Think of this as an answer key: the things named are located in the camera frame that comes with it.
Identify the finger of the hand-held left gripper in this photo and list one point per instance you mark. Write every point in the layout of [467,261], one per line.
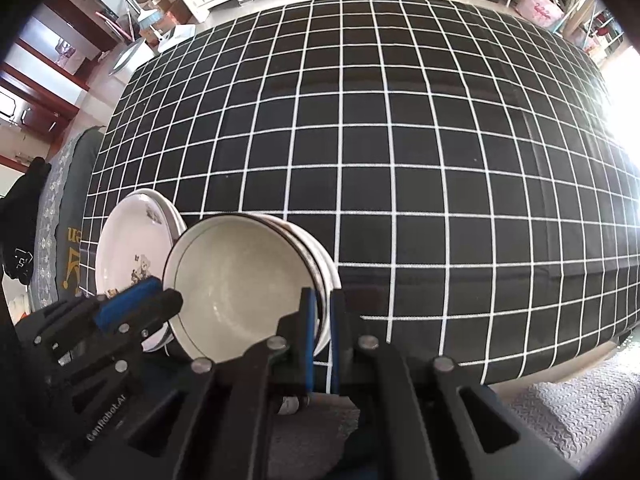
[150,315]
[130,300]

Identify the black garment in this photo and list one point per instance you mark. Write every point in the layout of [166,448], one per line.
[22,230]

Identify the white dustpan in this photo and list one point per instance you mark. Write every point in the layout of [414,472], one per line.
[172,37]

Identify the grey chair cover crown print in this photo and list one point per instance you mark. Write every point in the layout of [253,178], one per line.
[70,200]

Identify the white plate with pink flowers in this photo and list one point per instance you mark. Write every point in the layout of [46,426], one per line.
[178,222]

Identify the black white checked tablecloth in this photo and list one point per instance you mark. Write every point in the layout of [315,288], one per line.
[400,160]

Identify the white bowl floral outside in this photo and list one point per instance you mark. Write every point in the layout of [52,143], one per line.
[334,275]

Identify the white plastic basin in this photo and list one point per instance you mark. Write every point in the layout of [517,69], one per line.
[127,55]

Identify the white plate with bear print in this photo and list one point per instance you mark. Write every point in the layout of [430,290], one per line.
[130,240]

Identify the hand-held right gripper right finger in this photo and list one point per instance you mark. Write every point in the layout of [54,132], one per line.
[334,340]

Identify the grey speckled floor mat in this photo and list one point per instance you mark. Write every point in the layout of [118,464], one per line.
[575,410]

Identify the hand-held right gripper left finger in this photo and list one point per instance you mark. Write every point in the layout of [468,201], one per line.
[310,330]

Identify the white bowl black striped rim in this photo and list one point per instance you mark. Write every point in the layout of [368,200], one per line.
[305,250]

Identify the speckled bowl with dark rim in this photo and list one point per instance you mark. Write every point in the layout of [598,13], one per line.
[235,285]

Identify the pink bag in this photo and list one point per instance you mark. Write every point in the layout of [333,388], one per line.
[539,2]

